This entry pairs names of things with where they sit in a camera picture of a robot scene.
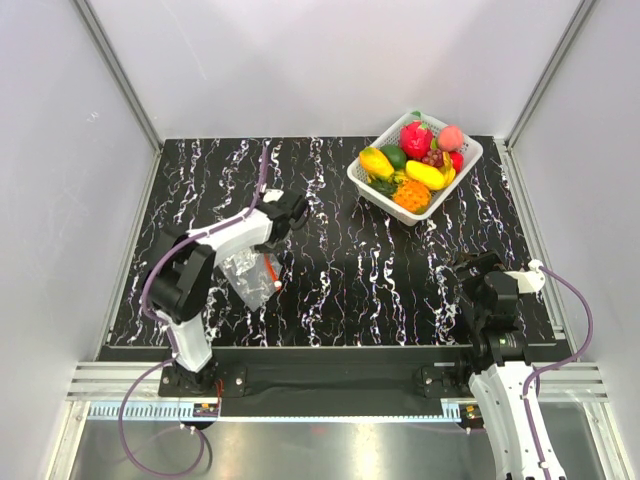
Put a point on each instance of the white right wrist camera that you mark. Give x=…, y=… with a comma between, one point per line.
x=530, y=281

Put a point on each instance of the white slotted cable duct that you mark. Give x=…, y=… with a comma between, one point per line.
x=159, y=411

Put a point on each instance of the white plastic basket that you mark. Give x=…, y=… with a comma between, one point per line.
x=380, y=192

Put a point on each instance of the yellow orange papaya toy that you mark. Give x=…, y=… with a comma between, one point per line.
x=376, y=164

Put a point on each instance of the green avocado toy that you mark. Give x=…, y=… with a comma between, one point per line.
x=395, y=155

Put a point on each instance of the orange pineapple toy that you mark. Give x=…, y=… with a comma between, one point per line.
x=413, y=196

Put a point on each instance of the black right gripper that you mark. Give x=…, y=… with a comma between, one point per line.
x=483, y=262

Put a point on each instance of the pink peach toy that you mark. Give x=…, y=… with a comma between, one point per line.
x=450, y=138

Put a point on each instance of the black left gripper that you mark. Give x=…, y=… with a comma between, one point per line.
x=263, y=247

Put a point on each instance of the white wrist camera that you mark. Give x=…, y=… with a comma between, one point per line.
x=272, y=195
x=530, y=281

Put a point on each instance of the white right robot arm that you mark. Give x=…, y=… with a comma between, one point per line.
x=499, y=372

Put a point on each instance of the red strawberry toy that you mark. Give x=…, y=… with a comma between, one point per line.
x=457, y=161

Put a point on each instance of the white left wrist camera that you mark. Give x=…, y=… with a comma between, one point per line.
x=272, y=195

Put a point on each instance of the purple grape bunch toy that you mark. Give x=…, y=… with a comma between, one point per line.
x=434, y=158

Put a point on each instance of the clear zip top bag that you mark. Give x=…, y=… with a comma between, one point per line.
x=254, y=276

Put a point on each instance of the red dragon fruit toy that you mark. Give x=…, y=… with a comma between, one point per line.
x=415, y=139

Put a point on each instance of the yellow banana toy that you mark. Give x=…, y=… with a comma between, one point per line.
x=448, y=171

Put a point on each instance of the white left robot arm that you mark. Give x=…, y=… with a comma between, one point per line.
x=177, y=282

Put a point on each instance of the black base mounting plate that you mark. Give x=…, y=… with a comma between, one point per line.
x=280, y=382

